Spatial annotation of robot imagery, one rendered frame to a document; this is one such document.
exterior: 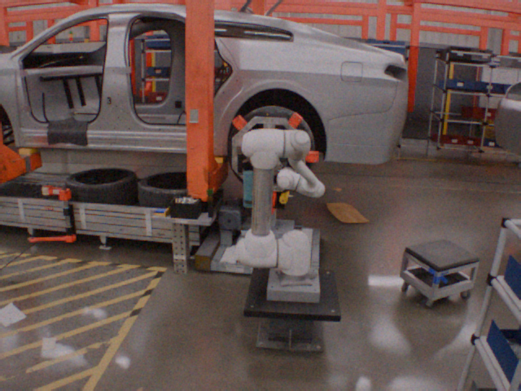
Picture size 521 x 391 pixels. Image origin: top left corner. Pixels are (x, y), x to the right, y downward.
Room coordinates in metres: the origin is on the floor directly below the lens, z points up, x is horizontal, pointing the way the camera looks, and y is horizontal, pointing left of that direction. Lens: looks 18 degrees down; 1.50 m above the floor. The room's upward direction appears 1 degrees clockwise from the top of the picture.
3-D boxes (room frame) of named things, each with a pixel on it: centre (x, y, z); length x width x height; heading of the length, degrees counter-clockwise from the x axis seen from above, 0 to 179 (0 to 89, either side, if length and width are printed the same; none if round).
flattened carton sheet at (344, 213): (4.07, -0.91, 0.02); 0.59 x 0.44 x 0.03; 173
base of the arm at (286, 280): (2.05, -0.22, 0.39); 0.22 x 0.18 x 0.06; 97
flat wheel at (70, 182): (3.54, 1.46, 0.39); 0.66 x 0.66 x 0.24
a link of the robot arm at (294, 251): (2.05, -0.19, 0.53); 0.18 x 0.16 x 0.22; 93
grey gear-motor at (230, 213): (3.21, 0.21, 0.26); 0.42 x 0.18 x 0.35; 173
